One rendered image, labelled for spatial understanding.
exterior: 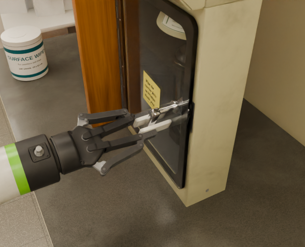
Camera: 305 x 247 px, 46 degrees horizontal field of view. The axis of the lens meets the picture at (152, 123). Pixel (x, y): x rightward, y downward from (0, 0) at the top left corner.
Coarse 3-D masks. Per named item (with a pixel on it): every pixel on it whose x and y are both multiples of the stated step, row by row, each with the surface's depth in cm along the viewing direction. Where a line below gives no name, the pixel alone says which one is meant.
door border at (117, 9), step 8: (120, 8) 79; (120, 16) 80; (192, 16) 56; (120, 24) 81; (120, 32) 83; (120, 40) 85; (120, 48) 86; (120, 56) 88; (120, 72) 91; (120, 88) 94; (192, 96) 63
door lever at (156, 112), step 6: (174, 102) 68; (156, 108) 67; (162, 108) 68; (168, 108) 68; (174, 108) 68; (150, 114) 67; (156, 114) 67; (150, 120) 69; (156, 120) 69; (144, 126) 73
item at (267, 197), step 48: (48, 48) 143; (0, 96) 117; (48, 96) 117; (240, 144) 99; (288, 144) 99; (48, 192) 86; (96, 192) 86; (144, 192) 86; (240, 192) 86; (288, 192) 86; (96, 240) 76; (144, 240) 76; (192, 240) 76; (240, 240) 76; (288, 240) 76
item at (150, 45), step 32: (128, 0) 74; (160, 0) 62; (128, 32) 79; (160, 32) 65; (192, 32) 55; (128, 64) 85; (160, 64) 69; (192, 64) 59; (128, 96) 92; (160, 96) 74; (160, 160) 85
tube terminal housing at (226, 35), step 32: (224, 0) 53; (256, 0) 56; (224, 32) 57; (224, 64) 61; (224, 96) 66; (128, 128) 104; (224, 128) 72; (192, 160) 73; (224, 160) 79; (192, 192) 80
